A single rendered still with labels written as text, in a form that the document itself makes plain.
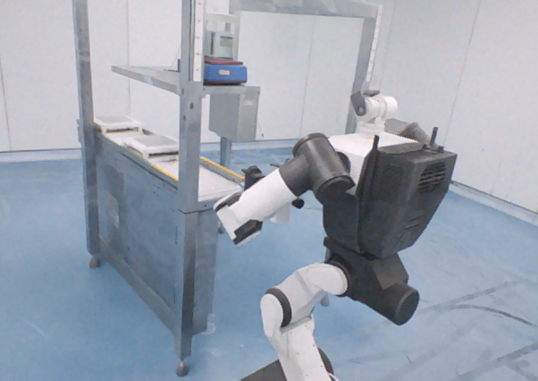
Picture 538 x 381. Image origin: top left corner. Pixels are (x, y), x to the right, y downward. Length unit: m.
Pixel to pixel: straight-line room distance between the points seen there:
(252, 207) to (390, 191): 0.34
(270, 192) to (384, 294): 0.44
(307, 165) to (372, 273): 0.38
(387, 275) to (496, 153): 3.89
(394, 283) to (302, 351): 0.52
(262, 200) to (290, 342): 0.71
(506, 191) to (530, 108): 0.84
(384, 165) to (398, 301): 0.38
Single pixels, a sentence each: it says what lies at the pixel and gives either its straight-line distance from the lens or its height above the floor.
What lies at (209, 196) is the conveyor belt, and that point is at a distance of 1.85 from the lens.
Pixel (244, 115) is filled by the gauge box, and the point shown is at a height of 1.17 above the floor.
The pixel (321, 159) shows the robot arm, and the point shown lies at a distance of 1.03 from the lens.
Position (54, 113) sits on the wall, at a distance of 5.09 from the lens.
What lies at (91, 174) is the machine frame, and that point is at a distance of 2.73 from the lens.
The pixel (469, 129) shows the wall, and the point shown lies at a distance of 5.24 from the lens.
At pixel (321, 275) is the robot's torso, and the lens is 1.36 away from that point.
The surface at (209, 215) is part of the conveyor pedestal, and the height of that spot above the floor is 0.67.
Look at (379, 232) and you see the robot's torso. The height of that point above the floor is 1.05.
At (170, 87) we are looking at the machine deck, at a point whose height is 1.28.
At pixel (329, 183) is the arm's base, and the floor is 1.19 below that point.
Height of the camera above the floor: 1.51
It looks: 21 degrees down
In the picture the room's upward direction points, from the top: 6 degrees clockwise
